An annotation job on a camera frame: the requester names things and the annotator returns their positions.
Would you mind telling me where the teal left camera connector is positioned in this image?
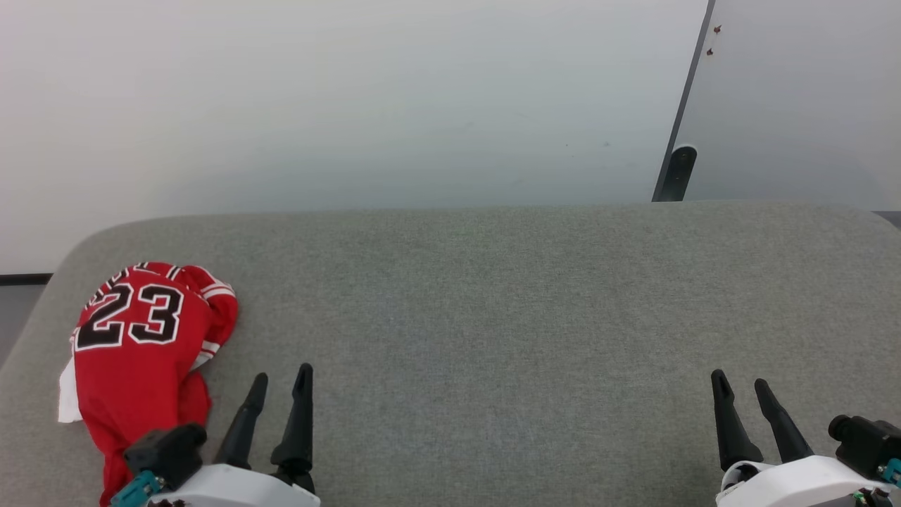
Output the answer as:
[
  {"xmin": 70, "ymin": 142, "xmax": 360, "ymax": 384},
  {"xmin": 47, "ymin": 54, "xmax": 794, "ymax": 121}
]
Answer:
[{"xmin": 111, "ymin": 470, "xmax": 164, "ymax": 507}]

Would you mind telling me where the dark door frame strip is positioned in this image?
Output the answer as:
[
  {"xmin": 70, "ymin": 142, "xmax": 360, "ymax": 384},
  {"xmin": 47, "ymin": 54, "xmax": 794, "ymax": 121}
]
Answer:
[{"xmin": 651, "ymin": 0, "xmax": 717, "ymax": 203}]

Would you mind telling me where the red number 23 basketball jersey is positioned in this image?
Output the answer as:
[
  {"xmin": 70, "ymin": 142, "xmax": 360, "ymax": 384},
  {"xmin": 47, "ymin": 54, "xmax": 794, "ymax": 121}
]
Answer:
[{"xmin": 58, "ymin": 261, "xmax": 239, "ymax": 506}]

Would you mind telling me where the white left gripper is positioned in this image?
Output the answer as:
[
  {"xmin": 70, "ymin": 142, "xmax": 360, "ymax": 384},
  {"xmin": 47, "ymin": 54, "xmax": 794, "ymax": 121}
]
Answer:
[{"xmin": 144, "ymin": 363, "xmax": 321, "ymax": 507}]

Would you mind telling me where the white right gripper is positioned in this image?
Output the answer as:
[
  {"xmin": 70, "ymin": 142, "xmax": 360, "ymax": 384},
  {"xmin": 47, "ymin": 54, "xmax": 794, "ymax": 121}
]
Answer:
[{"xmin": 710, "ymin": 369, "xmax": 895, "ymax": 507}]

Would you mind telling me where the dark rounded door handle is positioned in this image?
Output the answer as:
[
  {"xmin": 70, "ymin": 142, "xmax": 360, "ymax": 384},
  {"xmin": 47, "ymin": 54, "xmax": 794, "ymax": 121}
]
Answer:
[{"xmin": 658, "ymin": 145, "xmax": 698, "ymax": 202}]

